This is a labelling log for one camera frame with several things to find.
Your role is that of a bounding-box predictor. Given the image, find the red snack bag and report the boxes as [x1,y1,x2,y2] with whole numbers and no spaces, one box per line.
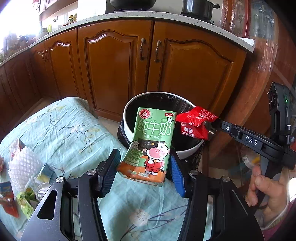
[176,106,219,141]

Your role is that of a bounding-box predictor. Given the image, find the yellow snack wrapper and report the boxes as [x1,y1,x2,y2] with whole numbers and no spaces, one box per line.
[16,187,45,219]

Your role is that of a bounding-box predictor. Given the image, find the orange blue snack wrapper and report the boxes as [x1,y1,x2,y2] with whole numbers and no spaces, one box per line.
[0,181,19,218]

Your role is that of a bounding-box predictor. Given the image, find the green milk carton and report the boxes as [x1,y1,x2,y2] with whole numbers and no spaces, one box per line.
[117,108,177,187]

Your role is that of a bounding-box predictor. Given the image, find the small red carton box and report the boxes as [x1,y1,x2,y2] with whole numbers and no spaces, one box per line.
[10,138,25,161]

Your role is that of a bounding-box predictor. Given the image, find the white rimmed trash bin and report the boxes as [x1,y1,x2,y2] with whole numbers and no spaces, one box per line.
[117,91,204,169]

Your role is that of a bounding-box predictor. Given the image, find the brown lower kitchen cabinets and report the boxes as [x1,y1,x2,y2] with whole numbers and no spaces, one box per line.
[1,20,247,136]

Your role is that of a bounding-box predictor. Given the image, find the person's right hand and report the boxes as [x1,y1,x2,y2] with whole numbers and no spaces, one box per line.
[245,165,289,227]

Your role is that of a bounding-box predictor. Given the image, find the light green floral tablecloth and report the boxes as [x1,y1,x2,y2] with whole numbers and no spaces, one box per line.
[0,96,213,241]

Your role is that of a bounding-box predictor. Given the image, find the black stock pot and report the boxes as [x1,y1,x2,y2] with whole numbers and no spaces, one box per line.
[181,0,220,24]

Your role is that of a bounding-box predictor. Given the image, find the black wok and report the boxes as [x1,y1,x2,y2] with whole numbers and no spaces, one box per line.
[110,0,156,11]

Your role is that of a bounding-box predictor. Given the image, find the seasoning bottles group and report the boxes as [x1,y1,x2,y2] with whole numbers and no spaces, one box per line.
[68,14,77,23]

